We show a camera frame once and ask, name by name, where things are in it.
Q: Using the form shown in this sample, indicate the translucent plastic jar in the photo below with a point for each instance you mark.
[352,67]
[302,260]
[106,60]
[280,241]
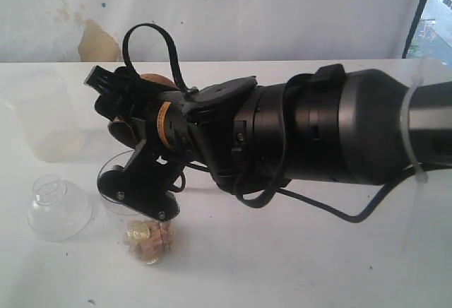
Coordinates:
[40,100]

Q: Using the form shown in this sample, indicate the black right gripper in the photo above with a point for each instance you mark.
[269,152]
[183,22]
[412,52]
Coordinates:
[155,113]

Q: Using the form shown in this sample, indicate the dark window frame post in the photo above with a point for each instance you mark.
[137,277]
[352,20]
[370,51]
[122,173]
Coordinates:
[420,7]

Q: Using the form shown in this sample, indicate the clear plastic shaker lid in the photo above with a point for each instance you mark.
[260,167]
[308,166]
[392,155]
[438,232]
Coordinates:
[59,209]

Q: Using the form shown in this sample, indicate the white zip tie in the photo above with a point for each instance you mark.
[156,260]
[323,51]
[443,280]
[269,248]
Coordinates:
[419,150]

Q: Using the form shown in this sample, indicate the wooden cubes and gold coins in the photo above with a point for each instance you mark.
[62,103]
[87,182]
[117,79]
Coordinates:
[148,241]

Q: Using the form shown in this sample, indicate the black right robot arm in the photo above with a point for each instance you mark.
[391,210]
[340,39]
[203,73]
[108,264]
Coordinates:
[362,127]

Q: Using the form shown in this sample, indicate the brown wooden cup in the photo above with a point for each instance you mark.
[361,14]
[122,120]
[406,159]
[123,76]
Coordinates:
[122,131]

